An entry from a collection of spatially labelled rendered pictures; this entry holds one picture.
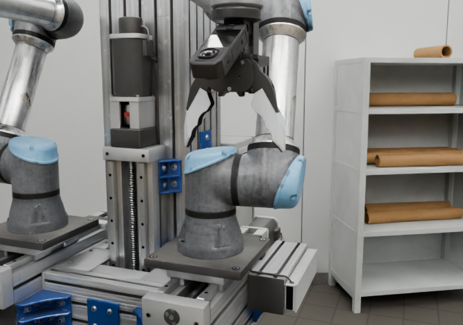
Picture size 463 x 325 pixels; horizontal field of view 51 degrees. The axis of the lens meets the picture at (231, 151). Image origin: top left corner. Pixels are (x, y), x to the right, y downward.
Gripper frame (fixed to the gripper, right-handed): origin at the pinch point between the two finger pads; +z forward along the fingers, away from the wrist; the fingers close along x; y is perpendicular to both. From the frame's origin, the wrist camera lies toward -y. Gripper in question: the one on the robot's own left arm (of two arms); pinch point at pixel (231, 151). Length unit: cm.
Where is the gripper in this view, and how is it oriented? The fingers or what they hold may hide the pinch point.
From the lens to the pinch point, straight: 69.7
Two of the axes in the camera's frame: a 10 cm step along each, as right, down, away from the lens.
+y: 3.5, -1.4, 9.3
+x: -9.4, -0.5, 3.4
